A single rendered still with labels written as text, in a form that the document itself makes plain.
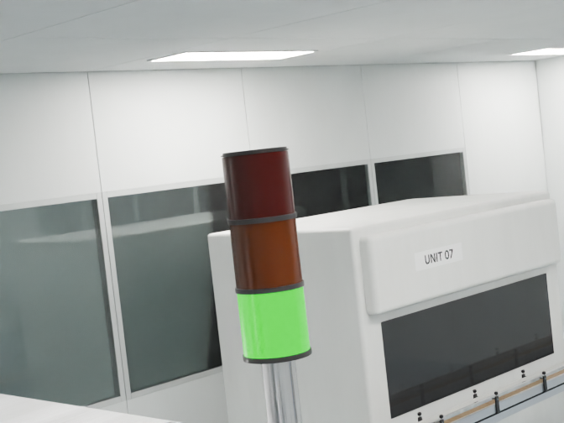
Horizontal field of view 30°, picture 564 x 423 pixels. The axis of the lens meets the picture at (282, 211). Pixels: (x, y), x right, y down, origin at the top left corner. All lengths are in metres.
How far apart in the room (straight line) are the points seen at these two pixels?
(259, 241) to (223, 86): 6.14
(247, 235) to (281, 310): 0.06
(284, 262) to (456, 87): 8.09
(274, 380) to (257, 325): 0.04
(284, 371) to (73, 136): 5.39
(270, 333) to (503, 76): 8.70
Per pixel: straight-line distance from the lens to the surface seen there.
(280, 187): 0.75
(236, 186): 0.75
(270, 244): 0.74
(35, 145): 5.98
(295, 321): 0.76
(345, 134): 7.67
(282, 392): 0.77
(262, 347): 0.75
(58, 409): 1.17
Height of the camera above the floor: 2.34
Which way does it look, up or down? 3 degrees down
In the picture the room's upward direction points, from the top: 6 degrees counter-clockwise
